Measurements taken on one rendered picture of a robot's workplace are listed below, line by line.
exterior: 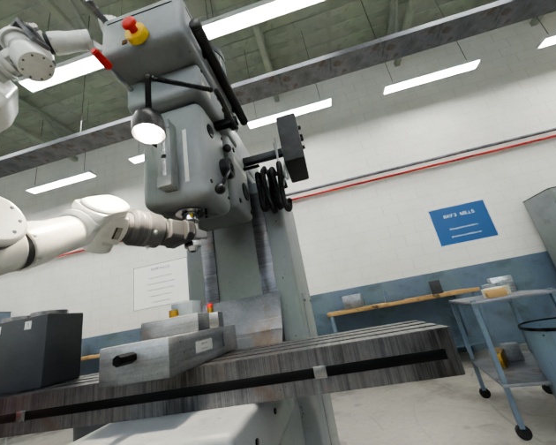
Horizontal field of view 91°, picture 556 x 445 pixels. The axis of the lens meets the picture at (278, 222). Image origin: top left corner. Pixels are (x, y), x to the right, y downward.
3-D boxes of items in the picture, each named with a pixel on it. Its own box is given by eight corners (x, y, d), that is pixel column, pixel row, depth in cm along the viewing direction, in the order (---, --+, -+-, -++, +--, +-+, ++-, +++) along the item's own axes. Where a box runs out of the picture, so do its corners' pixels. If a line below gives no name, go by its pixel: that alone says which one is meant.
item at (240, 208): (239, 205, 90) (230, 139, 98) (172, 222, 93) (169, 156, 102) (255, 222, 108) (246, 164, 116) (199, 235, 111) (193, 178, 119)
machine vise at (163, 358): (169, 378, 49) (167, 314, 52) (97, 389, 51) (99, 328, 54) (237, 348, 81) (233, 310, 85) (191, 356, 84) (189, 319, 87)
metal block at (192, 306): (193, 324, 69) (191, 300, 71) (171, 328, 70) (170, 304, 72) (203, 323, 74) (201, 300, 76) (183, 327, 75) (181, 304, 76)
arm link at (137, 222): (154, 222, 64) (101, 212, 55) (137, 260, 66) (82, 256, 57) (139, 200, 70) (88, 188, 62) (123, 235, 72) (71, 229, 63)
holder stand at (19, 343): (40, 388, 70) (48, 308, 77) (-32, 400, 73) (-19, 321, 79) (80, 377, 82) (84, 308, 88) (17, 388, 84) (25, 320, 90)
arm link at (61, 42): (91, 56, 106) (32, 63, 99) (77, 24, 99) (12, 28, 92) (92, 61, 99) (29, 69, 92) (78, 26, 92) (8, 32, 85)
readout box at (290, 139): (307, 155, 101) (296, 110, 108) (283, 162, 103) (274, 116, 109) (311, 178, 120) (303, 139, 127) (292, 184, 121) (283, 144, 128)
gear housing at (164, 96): (199, 86, 78) (197, 60, 81) (124, 109, 82) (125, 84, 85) (239, 148, 110) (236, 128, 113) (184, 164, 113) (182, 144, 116)
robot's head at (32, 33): (4, 60, 58) (26, 32, 57) (-12, 39, 60) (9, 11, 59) (37, 78, 64) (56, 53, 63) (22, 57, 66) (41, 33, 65)
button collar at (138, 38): (144, 34, 72) (144, 18, 74) (123, 41, 73) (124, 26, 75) (149, 41, 74) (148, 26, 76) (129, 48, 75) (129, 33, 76)
